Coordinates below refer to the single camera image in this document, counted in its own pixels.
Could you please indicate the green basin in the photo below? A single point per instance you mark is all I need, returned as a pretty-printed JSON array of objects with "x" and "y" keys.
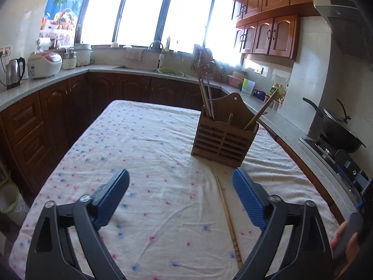
[{"x": 170, "y": 71}]

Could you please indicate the electric kettle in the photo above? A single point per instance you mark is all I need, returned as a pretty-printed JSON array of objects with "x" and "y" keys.
[{"x": 15, "y": 71}]

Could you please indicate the brown wooden chopstick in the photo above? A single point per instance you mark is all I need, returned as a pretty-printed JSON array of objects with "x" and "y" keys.
[{"x": 230, "y": 225}]

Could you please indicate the metal chopstick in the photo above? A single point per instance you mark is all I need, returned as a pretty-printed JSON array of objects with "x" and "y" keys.
[{"x": 210, "y": 96}]

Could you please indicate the wooden cabinets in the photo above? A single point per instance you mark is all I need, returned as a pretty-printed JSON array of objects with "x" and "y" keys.
[
  {"x": 38, "y": 130},
  {"x": 269, "y": 27}
]

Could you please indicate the gas stove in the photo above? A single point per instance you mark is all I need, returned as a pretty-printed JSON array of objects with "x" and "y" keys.
[{"x": 340, "y": 161}]

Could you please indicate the fruit poster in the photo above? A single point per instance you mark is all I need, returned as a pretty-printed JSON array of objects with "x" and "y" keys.
[{"x": 60, "y": 21}]

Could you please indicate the white pot cooker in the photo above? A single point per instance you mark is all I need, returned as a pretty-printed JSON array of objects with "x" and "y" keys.
[{"x": 83, "y": 54}]

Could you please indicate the lower wooden cabinets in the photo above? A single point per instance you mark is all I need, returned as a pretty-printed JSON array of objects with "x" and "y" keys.
[{"x": 38, "y": 130}]

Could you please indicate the range hood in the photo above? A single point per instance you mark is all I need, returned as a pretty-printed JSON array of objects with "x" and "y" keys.
[{"x": 348, "y": 28}]

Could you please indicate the right hand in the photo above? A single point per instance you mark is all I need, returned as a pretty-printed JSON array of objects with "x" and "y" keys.
[{"x": 352, "y": 248}]

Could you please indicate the sink faucet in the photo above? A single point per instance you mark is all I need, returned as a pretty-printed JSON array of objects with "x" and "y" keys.
[{"x": 157, "y": 46}]

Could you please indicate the light bamboo chopstick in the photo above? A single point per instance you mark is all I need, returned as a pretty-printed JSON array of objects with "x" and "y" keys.
[{"x": 203, "y": 93}]

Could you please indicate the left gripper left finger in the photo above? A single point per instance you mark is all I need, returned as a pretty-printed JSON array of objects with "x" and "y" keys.
[{"x": 51, "y": 254}]

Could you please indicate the white rice cooker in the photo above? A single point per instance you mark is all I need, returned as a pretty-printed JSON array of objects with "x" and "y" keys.
[{"x": 43, "y": 65}]

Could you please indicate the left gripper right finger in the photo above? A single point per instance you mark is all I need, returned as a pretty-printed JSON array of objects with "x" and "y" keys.
[{"x": 308, "y": 254}]

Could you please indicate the oil bottle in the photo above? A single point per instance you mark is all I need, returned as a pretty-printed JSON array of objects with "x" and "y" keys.
[{"x": 276, "y": 86}]

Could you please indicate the floral white tablecloth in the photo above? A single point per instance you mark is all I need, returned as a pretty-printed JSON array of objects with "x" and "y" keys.
[{"x": 170, "y": 224}]

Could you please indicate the wooden utensil holder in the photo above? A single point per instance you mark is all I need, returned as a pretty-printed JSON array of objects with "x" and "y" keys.
[{"x": 225, "y": 138}]

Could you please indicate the black wok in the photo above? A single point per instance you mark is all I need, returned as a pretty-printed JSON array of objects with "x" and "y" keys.
[{"x": 338, "y": 135}]

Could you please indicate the upper wooden cabinets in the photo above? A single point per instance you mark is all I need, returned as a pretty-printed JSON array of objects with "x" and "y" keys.
[{"x": 269, "y": 27}]

